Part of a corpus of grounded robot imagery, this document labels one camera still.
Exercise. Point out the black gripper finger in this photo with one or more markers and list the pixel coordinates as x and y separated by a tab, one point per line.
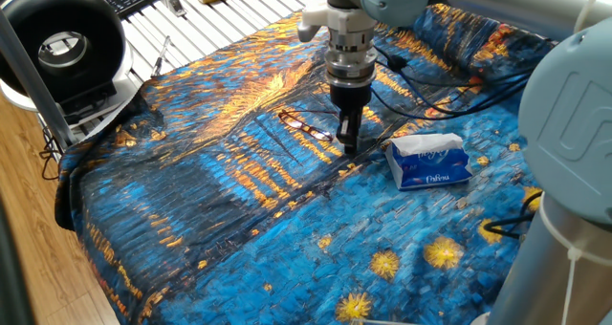
354	129
343	131

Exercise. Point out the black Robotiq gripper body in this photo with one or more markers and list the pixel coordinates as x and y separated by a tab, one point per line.
350	98

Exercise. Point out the red thin-frame glasses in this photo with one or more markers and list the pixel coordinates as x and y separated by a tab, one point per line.
306	126

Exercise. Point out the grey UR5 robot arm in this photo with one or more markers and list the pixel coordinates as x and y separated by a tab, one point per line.
564	114

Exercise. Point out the thin metal hand tool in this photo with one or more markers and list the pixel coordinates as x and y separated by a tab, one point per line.
160	57

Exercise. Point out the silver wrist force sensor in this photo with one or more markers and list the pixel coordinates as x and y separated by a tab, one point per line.
350	64

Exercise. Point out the blue white tissue pack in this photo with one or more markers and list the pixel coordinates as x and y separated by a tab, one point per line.
430	167

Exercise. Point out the starry night painted tablecloth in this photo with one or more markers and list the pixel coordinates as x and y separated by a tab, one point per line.
239	196

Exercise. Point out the white zip tie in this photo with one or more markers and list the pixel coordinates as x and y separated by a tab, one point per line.
571	255
588	7

